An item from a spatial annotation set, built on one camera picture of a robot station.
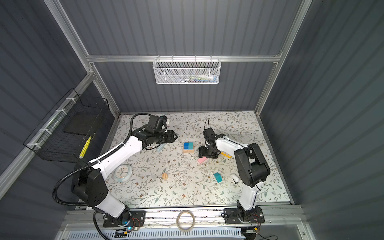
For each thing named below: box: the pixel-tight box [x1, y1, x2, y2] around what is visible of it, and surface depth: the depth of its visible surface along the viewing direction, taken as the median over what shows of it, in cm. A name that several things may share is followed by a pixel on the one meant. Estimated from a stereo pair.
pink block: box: [197, 156, 208, 164], surface depth 95 cm
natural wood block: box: [183, 147, 195, 153], surface depth 100 cm
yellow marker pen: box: [78, 136, 92, 159], surface depth 70 cm
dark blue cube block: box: [183, 142, 189, 150], surface depth 98 cm
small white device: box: [230, 174, 240, 183], surface depth 86 cm
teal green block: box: [213, 172, 223, 183], surface depth 88 cm
